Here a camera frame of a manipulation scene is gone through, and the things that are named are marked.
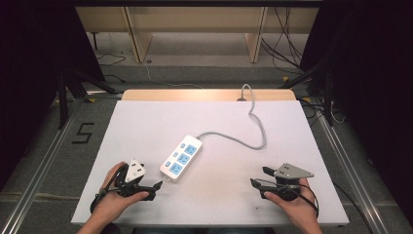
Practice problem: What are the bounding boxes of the thin black floor cable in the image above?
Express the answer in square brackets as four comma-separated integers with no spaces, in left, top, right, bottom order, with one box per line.
[95,53,127,84]

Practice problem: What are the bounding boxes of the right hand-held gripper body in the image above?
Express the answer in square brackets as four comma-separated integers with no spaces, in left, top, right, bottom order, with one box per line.
[263,162,316,202]

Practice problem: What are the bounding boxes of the wooden table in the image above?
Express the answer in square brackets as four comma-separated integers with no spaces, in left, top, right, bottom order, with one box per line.
[121,89,297,102]

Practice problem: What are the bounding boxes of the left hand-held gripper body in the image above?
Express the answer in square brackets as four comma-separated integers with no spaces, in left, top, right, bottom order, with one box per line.
[114,158,157,199]

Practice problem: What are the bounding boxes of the white table board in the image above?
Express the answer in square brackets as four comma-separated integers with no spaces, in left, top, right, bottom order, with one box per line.
[70,99,351,227]

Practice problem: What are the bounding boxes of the black curtain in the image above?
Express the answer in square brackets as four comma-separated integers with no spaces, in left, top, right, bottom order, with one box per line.
[0,0,106,193]
[298,0,413,225]

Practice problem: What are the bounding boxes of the light wooden desk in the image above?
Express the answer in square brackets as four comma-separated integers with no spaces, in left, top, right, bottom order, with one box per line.
[75,6,320,64]

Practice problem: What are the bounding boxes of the person's right hand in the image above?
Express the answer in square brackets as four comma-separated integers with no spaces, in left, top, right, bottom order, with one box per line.
[263,177,321,226]

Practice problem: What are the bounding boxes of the grey power strip cable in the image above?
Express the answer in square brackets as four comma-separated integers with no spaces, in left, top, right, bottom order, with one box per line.
[196,83,268,151]

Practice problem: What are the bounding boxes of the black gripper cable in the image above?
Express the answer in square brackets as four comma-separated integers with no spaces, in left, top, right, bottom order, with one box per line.
[253,177,320,219]
[90,163,129,214]

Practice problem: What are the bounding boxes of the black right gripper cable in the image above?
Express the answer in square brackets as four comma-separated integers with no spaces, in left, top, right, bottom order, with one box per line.
[253,177,320,219]

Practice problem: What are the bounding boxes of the black metal stand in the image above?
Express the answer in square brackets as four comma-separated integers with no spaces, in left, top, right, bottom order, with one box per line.
[278,60,336,127]
[56,67,119,130]

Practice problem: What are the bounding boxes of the white floor cable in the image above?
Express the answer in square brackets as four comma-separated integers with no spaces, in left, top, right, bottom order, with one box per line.
[141,60,203,90]

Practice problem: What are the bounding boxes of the person's left hand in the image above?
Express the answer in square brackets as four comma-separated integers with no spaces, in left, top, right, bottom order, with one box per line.
[92,161,151,224]

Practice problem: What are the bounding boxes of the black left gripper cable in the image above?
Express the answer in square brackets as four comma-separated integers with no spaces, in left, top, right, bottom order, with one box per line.
[90,163,129,214]

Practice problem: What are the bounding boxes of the white power strip blue sockets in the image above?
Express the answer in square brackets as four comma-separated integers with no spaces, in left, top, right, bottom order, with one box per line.
[159,134,204,183]

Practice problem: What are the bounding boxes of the aluminium floor rail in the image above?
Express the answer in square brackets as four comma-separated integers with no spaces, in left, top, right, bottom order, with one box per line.
[315,112,393,234]
[0,105,84,234]

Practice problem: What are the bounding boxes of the bundle of black floor cables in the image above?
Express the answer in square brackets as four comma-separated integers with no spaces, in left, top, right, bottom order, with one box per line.
[260,6,305,75]

